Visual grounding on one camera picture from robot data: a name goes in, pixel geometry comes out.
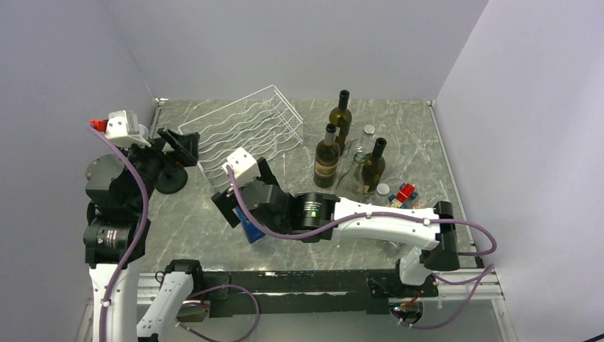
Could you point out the blue glass bottle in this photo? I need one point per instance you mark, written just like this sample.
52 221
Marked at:
251 232

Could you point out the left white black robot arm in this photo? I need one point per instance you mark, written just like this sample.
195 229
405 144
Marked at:
119 186

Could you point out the white wire wine rack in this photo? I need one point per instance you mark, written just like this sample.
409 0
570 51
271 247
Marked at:
263 123

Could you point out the black microphone on stand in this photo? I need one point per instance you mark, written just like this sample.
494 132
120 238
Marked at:
172 181

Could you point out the olive green wine bottle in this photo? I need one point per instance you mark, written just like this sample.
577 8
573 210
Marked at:
374 166

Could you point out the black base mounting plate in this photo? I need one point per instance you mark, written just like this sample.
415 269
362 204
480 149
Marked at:
371 291

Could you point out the small clear round bottle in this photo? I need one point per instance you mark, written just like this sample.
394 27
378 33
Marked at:
381 196

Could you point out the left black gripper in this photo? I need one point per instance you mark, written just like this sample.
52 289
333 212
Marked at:
185 144

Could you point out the labelled dark wine bottle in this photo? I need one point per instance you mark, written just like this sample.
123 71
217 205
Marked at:
327 155

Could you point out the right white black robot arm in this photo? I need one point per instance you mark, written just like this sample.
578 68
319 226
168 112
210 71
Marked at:
311 217

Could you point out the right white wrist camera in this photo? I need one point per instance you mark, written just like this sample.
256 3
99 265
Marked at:
243 165

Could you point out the glitter filled tube bottle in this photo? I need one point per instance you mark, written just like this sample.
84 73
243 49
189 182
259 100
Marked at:
392 249

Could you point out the clear bottle silver cap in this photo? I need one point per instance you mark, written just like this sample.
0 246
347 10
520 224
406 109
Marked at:
367 140

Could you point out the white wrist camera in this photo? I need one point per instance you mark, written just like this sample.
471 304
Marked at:
243 165
124 130

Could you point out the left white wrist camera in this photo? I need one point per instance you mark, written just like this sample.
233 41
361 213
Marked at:
124 130

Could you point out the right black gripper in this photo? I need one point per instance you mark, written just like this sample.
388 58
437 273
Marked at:
224 201

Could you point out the dark green wine bottle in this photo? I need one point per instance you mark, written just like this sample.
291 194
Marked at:
341 117

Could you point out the clear glass bottle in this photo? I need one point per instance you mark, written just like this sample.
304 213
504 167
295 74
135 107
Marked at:
350 185

